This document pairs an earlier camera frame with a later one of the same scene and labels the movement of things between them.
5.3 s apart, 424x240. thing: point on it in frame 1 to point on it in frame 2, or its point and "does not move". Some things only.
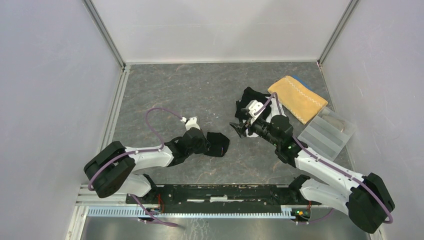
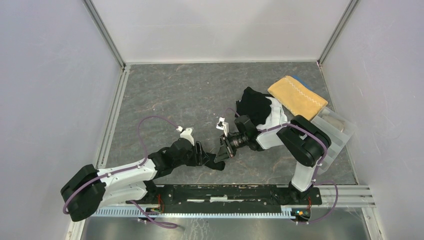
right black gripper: (239, 128) to (225, 151)
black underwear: (250, 94) does not move
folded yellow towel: (302, 103) does not move
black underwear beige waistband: (219, 143) to (219, 165)
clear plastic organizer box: (327, 134) does not move
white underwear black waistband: (276, 110) does not move
